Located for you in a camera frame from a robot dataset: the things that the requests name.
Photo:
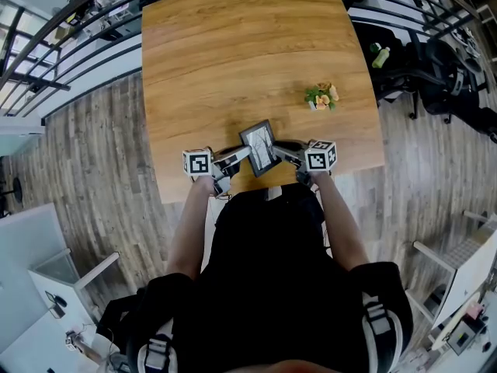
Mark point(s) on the person's right forearm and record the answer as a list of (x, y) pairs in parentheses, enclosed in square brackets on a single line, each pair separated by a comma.
[(341, 227)]

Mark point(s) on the pink object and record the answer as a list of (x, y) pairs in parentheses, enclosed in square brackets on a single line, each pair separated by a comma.
[(474, 311)]

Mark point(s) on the person's black clothing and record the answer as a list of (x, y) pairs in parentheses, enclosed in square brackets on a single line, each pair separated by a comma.
[(268, 286)]

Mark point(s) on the black picture frame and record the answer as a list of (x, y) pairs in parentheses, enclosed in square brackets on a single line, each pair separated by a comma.
[(261, 146)]

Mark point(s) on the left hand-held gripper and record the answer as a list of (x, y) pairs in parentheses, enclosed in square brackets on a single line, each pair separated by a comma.
[(197, 163)]

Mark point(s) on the grey device with screen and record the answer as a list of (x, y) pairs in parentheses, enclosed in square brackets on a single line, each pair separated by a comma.
[(464, 336)]

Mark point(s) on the round beige table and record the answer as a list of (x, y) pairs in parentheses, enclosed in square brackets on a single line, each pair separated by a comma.
[(458, 317)]

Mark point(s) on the person's left forearm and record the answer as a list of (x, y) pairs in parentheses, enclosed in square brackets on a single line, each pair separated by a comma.
[(190, 231)]

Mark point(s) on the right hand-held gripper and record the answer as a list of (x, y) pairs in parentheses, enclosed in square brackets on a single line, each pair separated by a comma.
[(320, 157)]

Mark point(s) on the black office chair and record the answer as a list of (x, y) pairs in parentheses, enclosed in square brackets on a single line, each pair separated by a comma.
[(396, 84), (446, 84)]

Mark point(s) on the light green bottle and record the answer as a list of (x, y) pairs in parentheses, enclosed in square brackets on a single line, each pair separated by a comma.
[(380, 58)]

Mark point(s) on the white desk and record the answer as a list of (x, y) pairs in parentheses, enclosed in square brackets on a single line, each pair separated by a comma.
[(27, 239)]

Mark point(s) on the black stool base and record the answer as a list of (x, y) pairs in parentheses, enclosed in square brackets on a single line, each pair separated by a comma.
[(16, 189)]

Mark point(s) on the white table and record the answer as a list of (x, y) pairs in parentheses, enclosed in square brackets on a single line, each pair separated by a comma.
[(471, 270)]

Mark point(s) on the dark green bottle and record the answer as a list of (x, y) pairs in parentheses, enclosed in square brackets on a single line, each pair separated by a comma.
[(374, 47)]

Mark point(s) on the person's face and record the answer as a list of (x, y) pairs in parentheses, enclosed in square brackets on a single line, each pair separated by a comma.
[(289, 367)]

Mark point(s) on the black computer mouse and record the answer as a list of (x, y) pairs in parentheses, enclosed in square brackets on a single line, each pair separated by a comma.
[(61, 301)]

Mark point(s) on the orange flowers in white pot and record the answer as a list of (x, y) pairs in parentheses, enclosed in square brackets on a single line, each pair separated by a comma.
[(322, 98)]

